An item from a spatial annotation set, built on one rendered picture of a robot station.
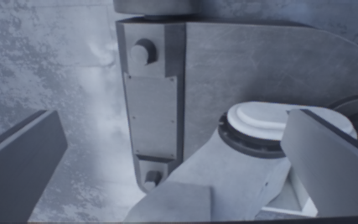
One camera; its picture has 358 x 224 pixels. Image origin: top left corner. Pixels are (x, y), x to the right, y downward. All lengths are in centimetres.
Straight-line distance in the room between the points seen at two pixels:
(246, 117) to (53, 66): 69
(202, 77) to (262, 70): 13
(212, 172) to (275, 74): 27
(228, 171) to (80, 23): 61
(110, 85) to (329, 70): 62
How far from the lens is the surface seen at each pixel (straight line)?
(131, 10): 45
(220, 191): 29
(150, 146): 57
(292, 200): 50
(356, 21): 71
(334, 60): 51
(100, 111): 83
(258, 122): 35
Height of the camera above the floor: 61
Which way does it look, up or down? 59 degrees down
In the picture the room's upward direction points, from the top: 160 degrees counter-clockwise
